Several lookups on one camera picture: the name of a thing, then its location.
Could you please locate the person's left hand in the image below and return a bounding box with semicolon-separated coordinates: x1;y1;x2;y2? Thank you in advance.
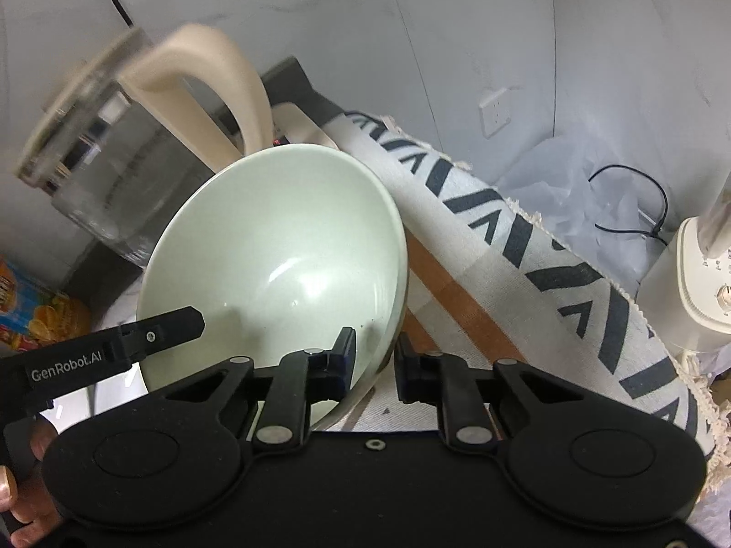
0;418;65;548

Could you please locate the patterned tablecloth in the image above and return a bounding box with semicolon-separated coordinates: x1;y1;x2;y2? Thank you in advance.
85;111;720;460

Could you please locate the glass kettle with cream handle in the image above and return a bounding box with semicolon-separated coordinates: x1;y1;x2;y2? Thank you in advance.
14;23;272;269

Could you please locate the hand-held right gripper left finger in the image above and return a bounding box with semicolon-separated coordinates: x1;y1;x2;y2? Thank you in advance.
163;327;359;451

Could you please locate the cream kettle base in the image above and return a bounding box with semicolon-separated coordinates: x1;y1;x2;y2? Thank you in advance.
268;101;344;153

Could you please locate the white plastic sheet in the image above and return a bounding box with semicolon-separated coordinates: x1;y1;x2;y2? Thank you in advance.
494;137;709;293

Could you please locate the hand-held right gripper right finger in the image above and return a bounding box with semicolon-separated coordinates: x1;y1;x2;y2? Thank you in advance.
394;332;577;449

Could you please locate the orange juice bottle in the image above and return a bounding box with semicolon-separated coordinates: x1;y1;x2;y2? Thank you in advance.
0;259;92;353

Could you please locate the cream kitchen appliance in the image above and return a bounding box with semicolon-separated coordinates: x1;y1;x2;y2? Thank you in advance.
636;171;731;356

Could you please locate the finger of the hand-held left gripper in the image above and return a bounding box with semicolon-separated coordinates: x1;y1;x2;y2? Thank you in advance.
114;306;207;367

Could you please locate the white wall socket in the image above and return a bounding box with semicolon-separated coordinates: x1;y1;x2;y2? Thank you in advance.
478;88;513;138

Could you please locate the pale green bowl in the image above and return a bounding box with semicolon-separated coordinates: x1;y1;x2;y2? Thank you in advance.
136;144;411;432

